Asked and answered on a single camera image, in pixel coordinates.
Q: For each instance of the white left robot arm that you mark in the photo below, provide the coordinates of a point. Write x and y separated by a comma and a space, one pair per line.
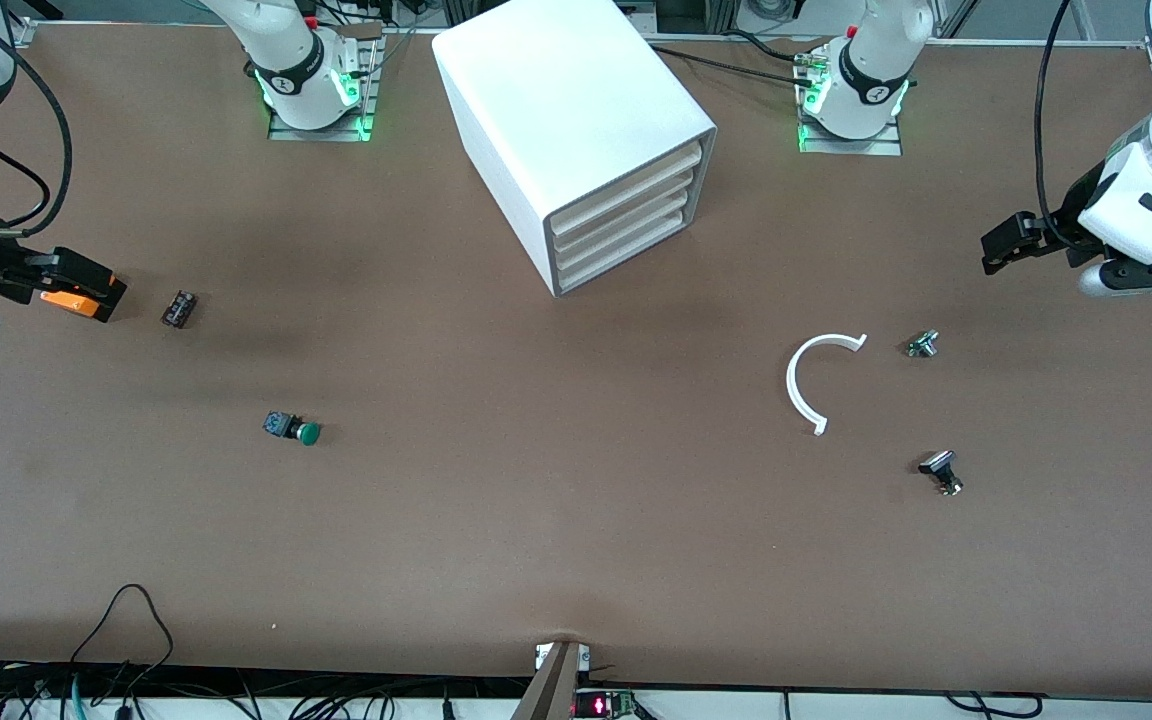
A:
876, 60

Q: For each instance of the white plastic tray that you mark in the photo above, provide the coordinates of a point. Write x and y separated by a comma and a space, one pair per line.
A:
626, 247

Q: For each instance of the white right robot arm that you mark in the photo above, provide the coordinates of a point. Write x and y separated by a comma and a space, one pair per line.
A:
291, 60

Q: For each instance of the green mushroom push button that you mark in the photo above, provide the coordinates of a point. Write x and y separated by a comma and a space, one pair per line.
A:
301, 430

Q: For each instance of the circuit board with red display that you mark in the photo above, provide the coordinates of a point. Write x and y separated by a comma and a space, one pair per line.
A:
601, 705

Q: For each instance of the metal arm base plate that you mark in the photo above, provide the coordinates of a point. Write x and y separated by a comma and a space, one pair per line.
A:
886, 148
368, 100

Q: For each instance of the camera mounting post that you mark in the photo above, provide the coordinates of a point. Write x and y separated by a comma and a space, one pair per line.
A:
548, 690

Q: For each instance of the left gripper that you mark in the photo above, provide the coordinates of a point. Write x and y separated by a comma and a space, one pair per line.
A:
1064, 226

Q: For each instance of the small black contact block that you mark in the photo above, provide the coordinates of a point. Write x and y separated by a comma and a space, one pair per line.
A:
179, 308

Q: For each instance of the black square push button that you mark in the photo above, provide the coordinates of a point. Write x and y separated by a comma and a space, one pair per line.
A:
939, 466

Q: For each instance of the orange button enclosure box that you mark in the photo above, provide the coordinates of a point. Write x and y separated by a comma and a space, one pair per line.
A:
76, 302

